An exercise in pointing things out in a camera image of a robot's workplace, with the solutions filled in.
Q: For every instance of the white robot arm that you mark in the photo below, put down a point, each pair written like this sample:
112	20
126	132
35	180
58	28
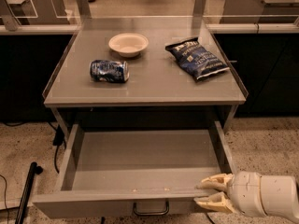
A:
279	194

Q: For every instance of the blue chip bag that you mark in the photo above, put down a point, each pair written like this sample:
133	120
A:
194	59

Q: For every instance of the blue crushed soda can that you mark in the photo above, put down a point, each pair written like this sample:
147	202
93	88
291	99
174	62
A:
109	71

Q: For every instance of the grey top drawer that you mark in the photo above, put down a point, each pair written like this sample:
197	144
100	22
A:
141	173

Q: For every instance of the black pole on floor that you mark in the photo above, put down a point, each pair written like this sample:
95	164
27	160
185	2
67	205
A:
34	170

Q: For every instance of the grey drawer cabinet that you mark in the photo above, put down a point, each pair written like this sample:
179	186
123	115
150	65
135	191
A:
155	78

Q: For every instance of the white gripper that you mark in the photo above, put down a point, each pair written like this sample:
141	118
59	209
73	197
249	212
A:
244	192

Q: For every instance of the clear acrylic barrier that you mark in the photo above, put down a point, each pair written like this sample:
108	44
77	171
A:
67	11

